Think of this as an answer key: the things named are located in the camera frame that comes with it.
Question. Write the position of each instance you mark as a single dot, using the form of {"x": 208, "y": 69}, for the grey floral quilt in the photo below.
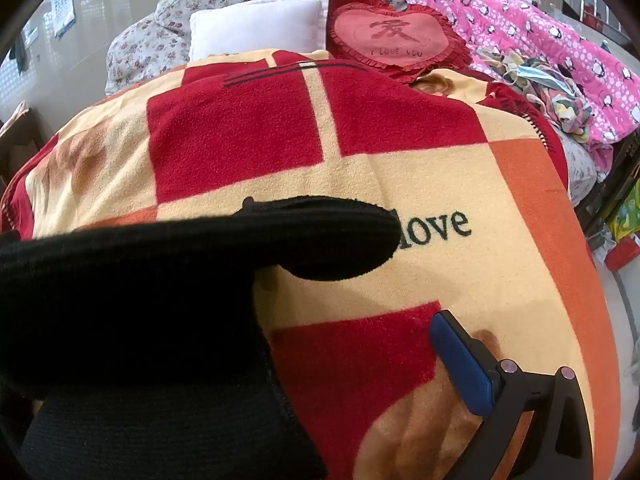
{"x": 150, "y": 45}

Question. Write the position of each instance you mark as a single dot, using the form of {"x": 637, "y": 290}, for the pink penguin print blanket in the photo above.
{"x": 525, "y": 25}

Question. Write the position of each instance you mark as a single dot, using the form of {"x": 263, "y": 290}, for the peach cloth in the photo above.
{"x": 12, "y": 117}

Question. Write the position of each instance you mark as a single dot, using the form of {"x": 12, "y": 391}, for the light blue face mask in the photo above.
{"x": 535, "y": 74}

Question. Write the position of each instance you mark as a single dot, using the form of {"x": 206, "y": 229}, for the red packet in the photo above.
{"x": 625, "y": 255}

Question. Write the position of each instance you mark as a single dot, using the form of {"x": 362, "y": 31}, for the dark hanging cloth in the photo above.
{"x": 19, "y": 55}

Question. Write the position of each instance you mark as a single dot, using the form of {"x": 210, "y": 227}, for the red and yellow printed blanket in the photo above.
{"x": 400, "y": 185}

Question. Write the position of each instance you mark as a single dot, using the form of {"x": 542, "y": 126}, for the wall calendar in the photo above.
{"x": 62, "y": 10}

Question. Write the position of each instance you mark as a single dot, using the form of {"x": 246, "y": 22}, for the green and yellow bag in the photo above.
{"x": 627, "y": 220}

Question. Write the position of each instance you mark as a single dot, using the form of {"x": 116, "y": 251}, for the red heart-shaped cushion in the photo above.
{"x": 395, "y": 35}

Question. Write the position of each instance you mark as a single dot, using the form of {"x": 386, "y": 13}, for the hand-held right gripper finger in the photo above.
{"x": 460, "y": 365}

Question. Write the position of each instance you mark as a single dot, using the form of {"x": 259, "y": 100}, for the pile of colourful clothes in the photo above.
{"x": 560, "y": 105}

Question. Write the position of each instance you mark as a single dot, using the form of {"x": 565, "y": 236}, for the black crate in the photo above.
{"x": 615, "y": 180}

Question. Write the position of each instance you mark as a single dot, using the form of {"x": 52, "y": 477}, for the black pants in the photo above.
{"x": 150, "y": 285}

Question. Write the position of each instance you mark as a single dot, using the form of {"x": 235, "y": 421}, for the white pillow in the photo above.
{"x": 260, "y": 25}

